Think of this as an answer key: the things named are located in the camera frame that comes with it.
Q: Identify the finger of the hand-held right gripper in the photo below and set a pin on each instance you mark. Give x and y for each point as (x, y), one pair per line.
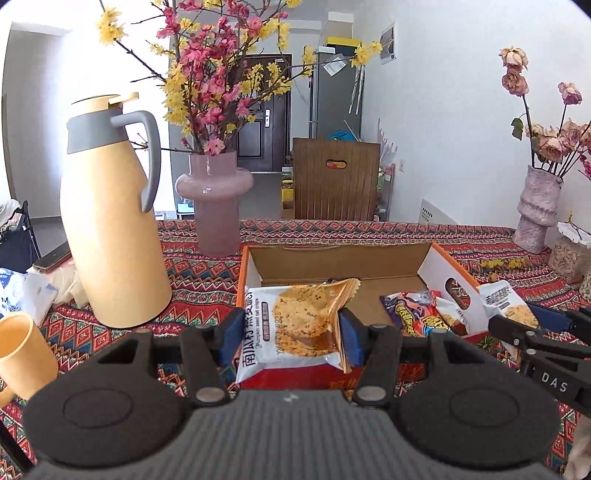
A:
(512, 330)
(551, 316)

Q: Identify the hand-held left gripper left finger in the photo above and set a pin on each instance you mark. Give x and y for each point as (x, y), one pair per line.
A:
(231, 341)

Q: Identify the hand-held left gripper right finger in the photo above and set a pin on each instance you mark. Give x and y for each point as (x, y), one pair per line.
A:
(353, 341)

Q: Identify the white cracker snack packet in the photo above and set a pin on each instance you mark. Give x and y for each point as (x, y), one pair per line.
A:
(295, 318)
(501, 297)

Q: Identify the red and blue snack packet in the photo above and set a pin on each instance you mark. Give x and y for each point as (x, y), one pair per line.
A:
(411, 314)

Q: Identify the red cardboard box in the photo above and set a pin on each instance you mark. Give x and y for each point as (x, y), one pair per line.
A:
(378, 263)

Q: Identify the clear jar of seeds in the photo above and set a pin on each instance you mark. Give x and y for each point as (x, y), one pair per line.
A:
(570, 261)

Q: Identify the red patterned tablecloth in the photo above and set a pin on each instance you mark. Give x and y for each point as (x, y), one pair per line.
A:
(198, 286)

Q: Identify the fallen yellow blossom sprig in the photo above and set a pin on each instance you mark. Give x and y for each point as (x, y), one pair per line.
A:
(503, 264)

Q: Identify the person's pale printed clothing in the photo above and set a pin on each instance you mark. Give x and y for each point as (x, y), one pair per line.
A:
(581, 457)

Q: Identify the pink textured vase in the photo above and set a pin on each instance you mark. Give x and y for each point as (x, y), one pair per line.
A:
(535, 217)

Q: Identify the pink glass vase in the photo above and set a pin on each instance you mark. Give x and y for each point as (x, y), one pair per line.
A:
(217, 217)

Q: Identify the white flat carton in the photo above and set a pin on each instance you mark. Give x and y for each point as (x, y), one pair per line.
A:
(438, 214)

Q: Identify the brown wooden chair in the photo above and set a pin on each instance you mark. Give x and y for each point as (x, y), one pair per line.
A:
(323, 194)

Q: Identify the yellow thermos jug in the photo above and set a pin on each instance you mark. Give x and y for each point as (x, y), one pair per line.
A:
(115, 240)

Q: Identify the dried pink roses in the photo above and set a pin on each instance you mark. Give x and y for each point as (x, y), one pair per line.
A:
(551, 147)

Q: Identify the beige cloth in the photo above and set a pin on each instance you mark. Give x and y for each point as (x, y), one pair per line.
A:
(69, 286)

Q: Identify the dark brown door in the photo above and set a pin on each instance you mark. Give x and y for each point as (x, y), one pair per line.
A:
(268, 147)

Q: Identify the dark smartphone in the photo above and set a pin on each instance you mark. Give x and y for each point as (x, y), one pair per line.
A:
(51, 258)

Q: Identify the pale pink feather decoration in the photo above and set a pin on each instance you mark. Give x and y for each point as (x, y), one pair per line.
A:
(387, 143)

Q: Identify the teal plastic packet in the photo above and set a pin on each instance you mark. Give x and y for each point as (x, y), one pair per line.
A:
(341, 136)

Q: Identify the yellow mug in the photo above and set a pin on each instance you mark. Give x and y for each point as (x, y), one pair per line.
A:
(25, 355)

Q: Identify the white and blue plastic bag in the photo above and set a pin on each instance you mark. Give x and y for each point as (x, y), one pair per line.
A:
(23, 290)

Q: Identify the dark fabric chair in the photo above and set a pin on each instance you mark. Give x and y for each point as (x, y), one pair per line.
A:
(14, 254)

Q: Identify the grey refrigerator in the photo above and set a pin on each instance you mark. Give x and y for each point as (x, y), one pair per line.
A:
(332, 106)

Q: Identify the folded umbrella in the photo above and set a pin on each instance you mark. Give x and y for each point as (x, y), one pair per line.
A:
(356, 92)

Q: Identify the pink and yellow blossom branches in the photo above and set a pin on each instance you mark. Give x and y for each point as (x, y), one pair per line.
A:
(217, 87)

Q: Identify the white paper note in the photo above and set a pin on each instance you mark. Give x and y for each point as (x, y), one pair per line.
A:
(334, 67)

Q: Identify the yellow box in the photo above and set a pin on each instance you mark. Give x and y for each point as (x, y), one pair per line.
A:
(339, 42)

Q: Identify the white box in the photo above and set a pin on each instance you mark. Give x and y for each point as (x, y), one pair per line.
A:
(340, 25)

